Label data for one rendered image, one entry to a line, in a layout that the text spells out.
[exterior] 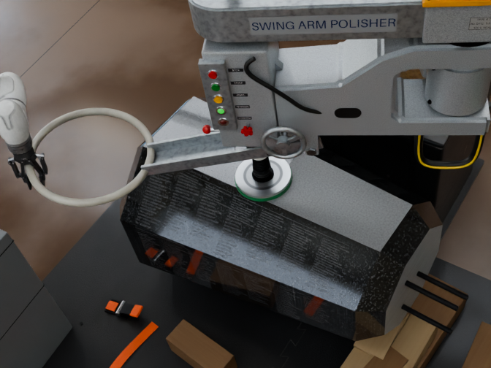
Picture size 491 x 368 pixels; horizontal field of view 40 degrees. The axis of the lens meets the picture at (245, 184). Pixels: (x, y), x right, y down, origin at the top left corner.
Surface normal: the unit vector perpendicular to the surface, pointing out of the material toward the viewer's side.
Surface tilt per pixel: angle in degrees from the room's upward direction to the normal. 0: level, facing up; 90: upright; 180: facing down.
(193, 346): 0
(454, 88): 90
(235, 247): 45
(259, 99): 90
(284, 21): 90
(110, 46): 0
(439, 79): 90
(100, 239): 0
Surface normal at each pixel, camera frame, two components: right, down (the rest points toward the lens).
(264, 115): -0.11, 0.78
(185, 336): -0.13, -0.62
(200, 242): -0.48, 0.04
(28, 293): 0.86, 0.31
